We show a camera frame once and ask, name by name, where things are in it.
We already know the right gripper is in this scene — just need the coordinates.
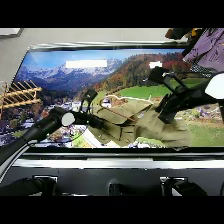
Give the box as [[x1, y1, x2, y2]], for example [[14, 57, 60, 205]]
[[155, 87, 193, 124]]

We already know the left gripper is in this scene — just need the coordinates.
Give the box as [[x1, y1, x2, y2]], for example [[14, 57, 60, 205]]
[[74, 111, 105, 131]]

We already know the olive long-sleeved shirt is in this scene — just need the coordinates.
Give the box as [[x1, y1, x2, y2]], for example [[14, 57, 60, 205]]
[[88, 98, 193, 150]]

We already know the stack of brown clothes hangers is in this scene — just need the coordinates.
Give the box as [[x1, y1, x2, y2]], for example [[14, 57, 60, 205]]
[[0, 79, 44, 116]]

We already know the checked garment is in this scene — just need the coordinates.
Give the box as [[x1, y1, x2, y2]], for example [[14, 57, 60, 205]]
[[189, 63, 215, 80]]

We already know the purple garment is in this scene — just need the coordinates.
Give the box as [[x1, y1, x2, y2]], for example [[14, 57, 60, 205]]
[[183, 28, 224, 73]]

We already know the dark brown garment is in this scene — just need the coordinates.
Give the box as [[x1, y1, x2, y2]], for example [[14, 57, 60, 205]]
[[165, 28, 202, 44]]

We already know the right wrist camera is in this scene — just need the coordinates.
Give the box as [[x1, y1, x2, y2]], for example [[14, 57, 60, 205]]
[[147, 66, 183, 93]]

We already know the silver frame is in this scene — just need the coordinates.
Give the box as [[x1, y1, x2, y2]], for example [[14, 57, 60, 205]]
[[0, 152, 224, 197]]

